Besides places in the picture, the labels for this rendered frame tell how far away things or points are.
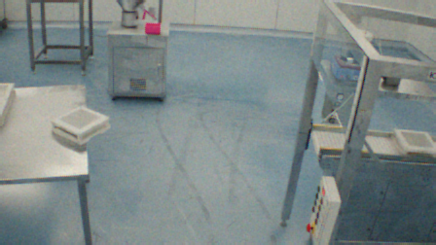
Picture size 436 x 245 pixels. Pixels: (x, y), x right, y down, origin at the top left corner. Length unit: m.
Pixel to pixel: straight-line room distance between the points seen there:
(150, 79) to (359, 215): 2.67
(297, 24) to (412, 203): 5.16
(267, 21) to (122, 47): 3.54
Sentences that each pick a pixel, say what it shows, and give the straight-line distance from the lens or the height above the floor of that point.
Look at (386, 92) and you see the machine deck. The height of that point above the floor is 1.24.
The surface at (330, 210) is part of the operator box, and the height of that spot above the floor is 1.04.
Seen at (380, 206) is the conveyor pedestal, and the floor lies 0.42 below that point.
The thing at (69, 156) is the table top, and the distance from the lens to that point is 2.34.
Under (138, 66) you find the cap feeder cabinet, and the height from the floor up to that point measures 0.41.
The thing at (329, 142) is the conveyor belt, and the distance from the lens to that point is 2.64.
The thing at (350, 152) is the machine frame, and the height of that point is 1.24.
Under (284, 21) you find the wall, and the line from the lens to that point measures 7.54.
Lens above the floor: 2.07
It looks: 28 degrees down
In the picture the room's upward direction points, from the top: 6 degrees clockwise
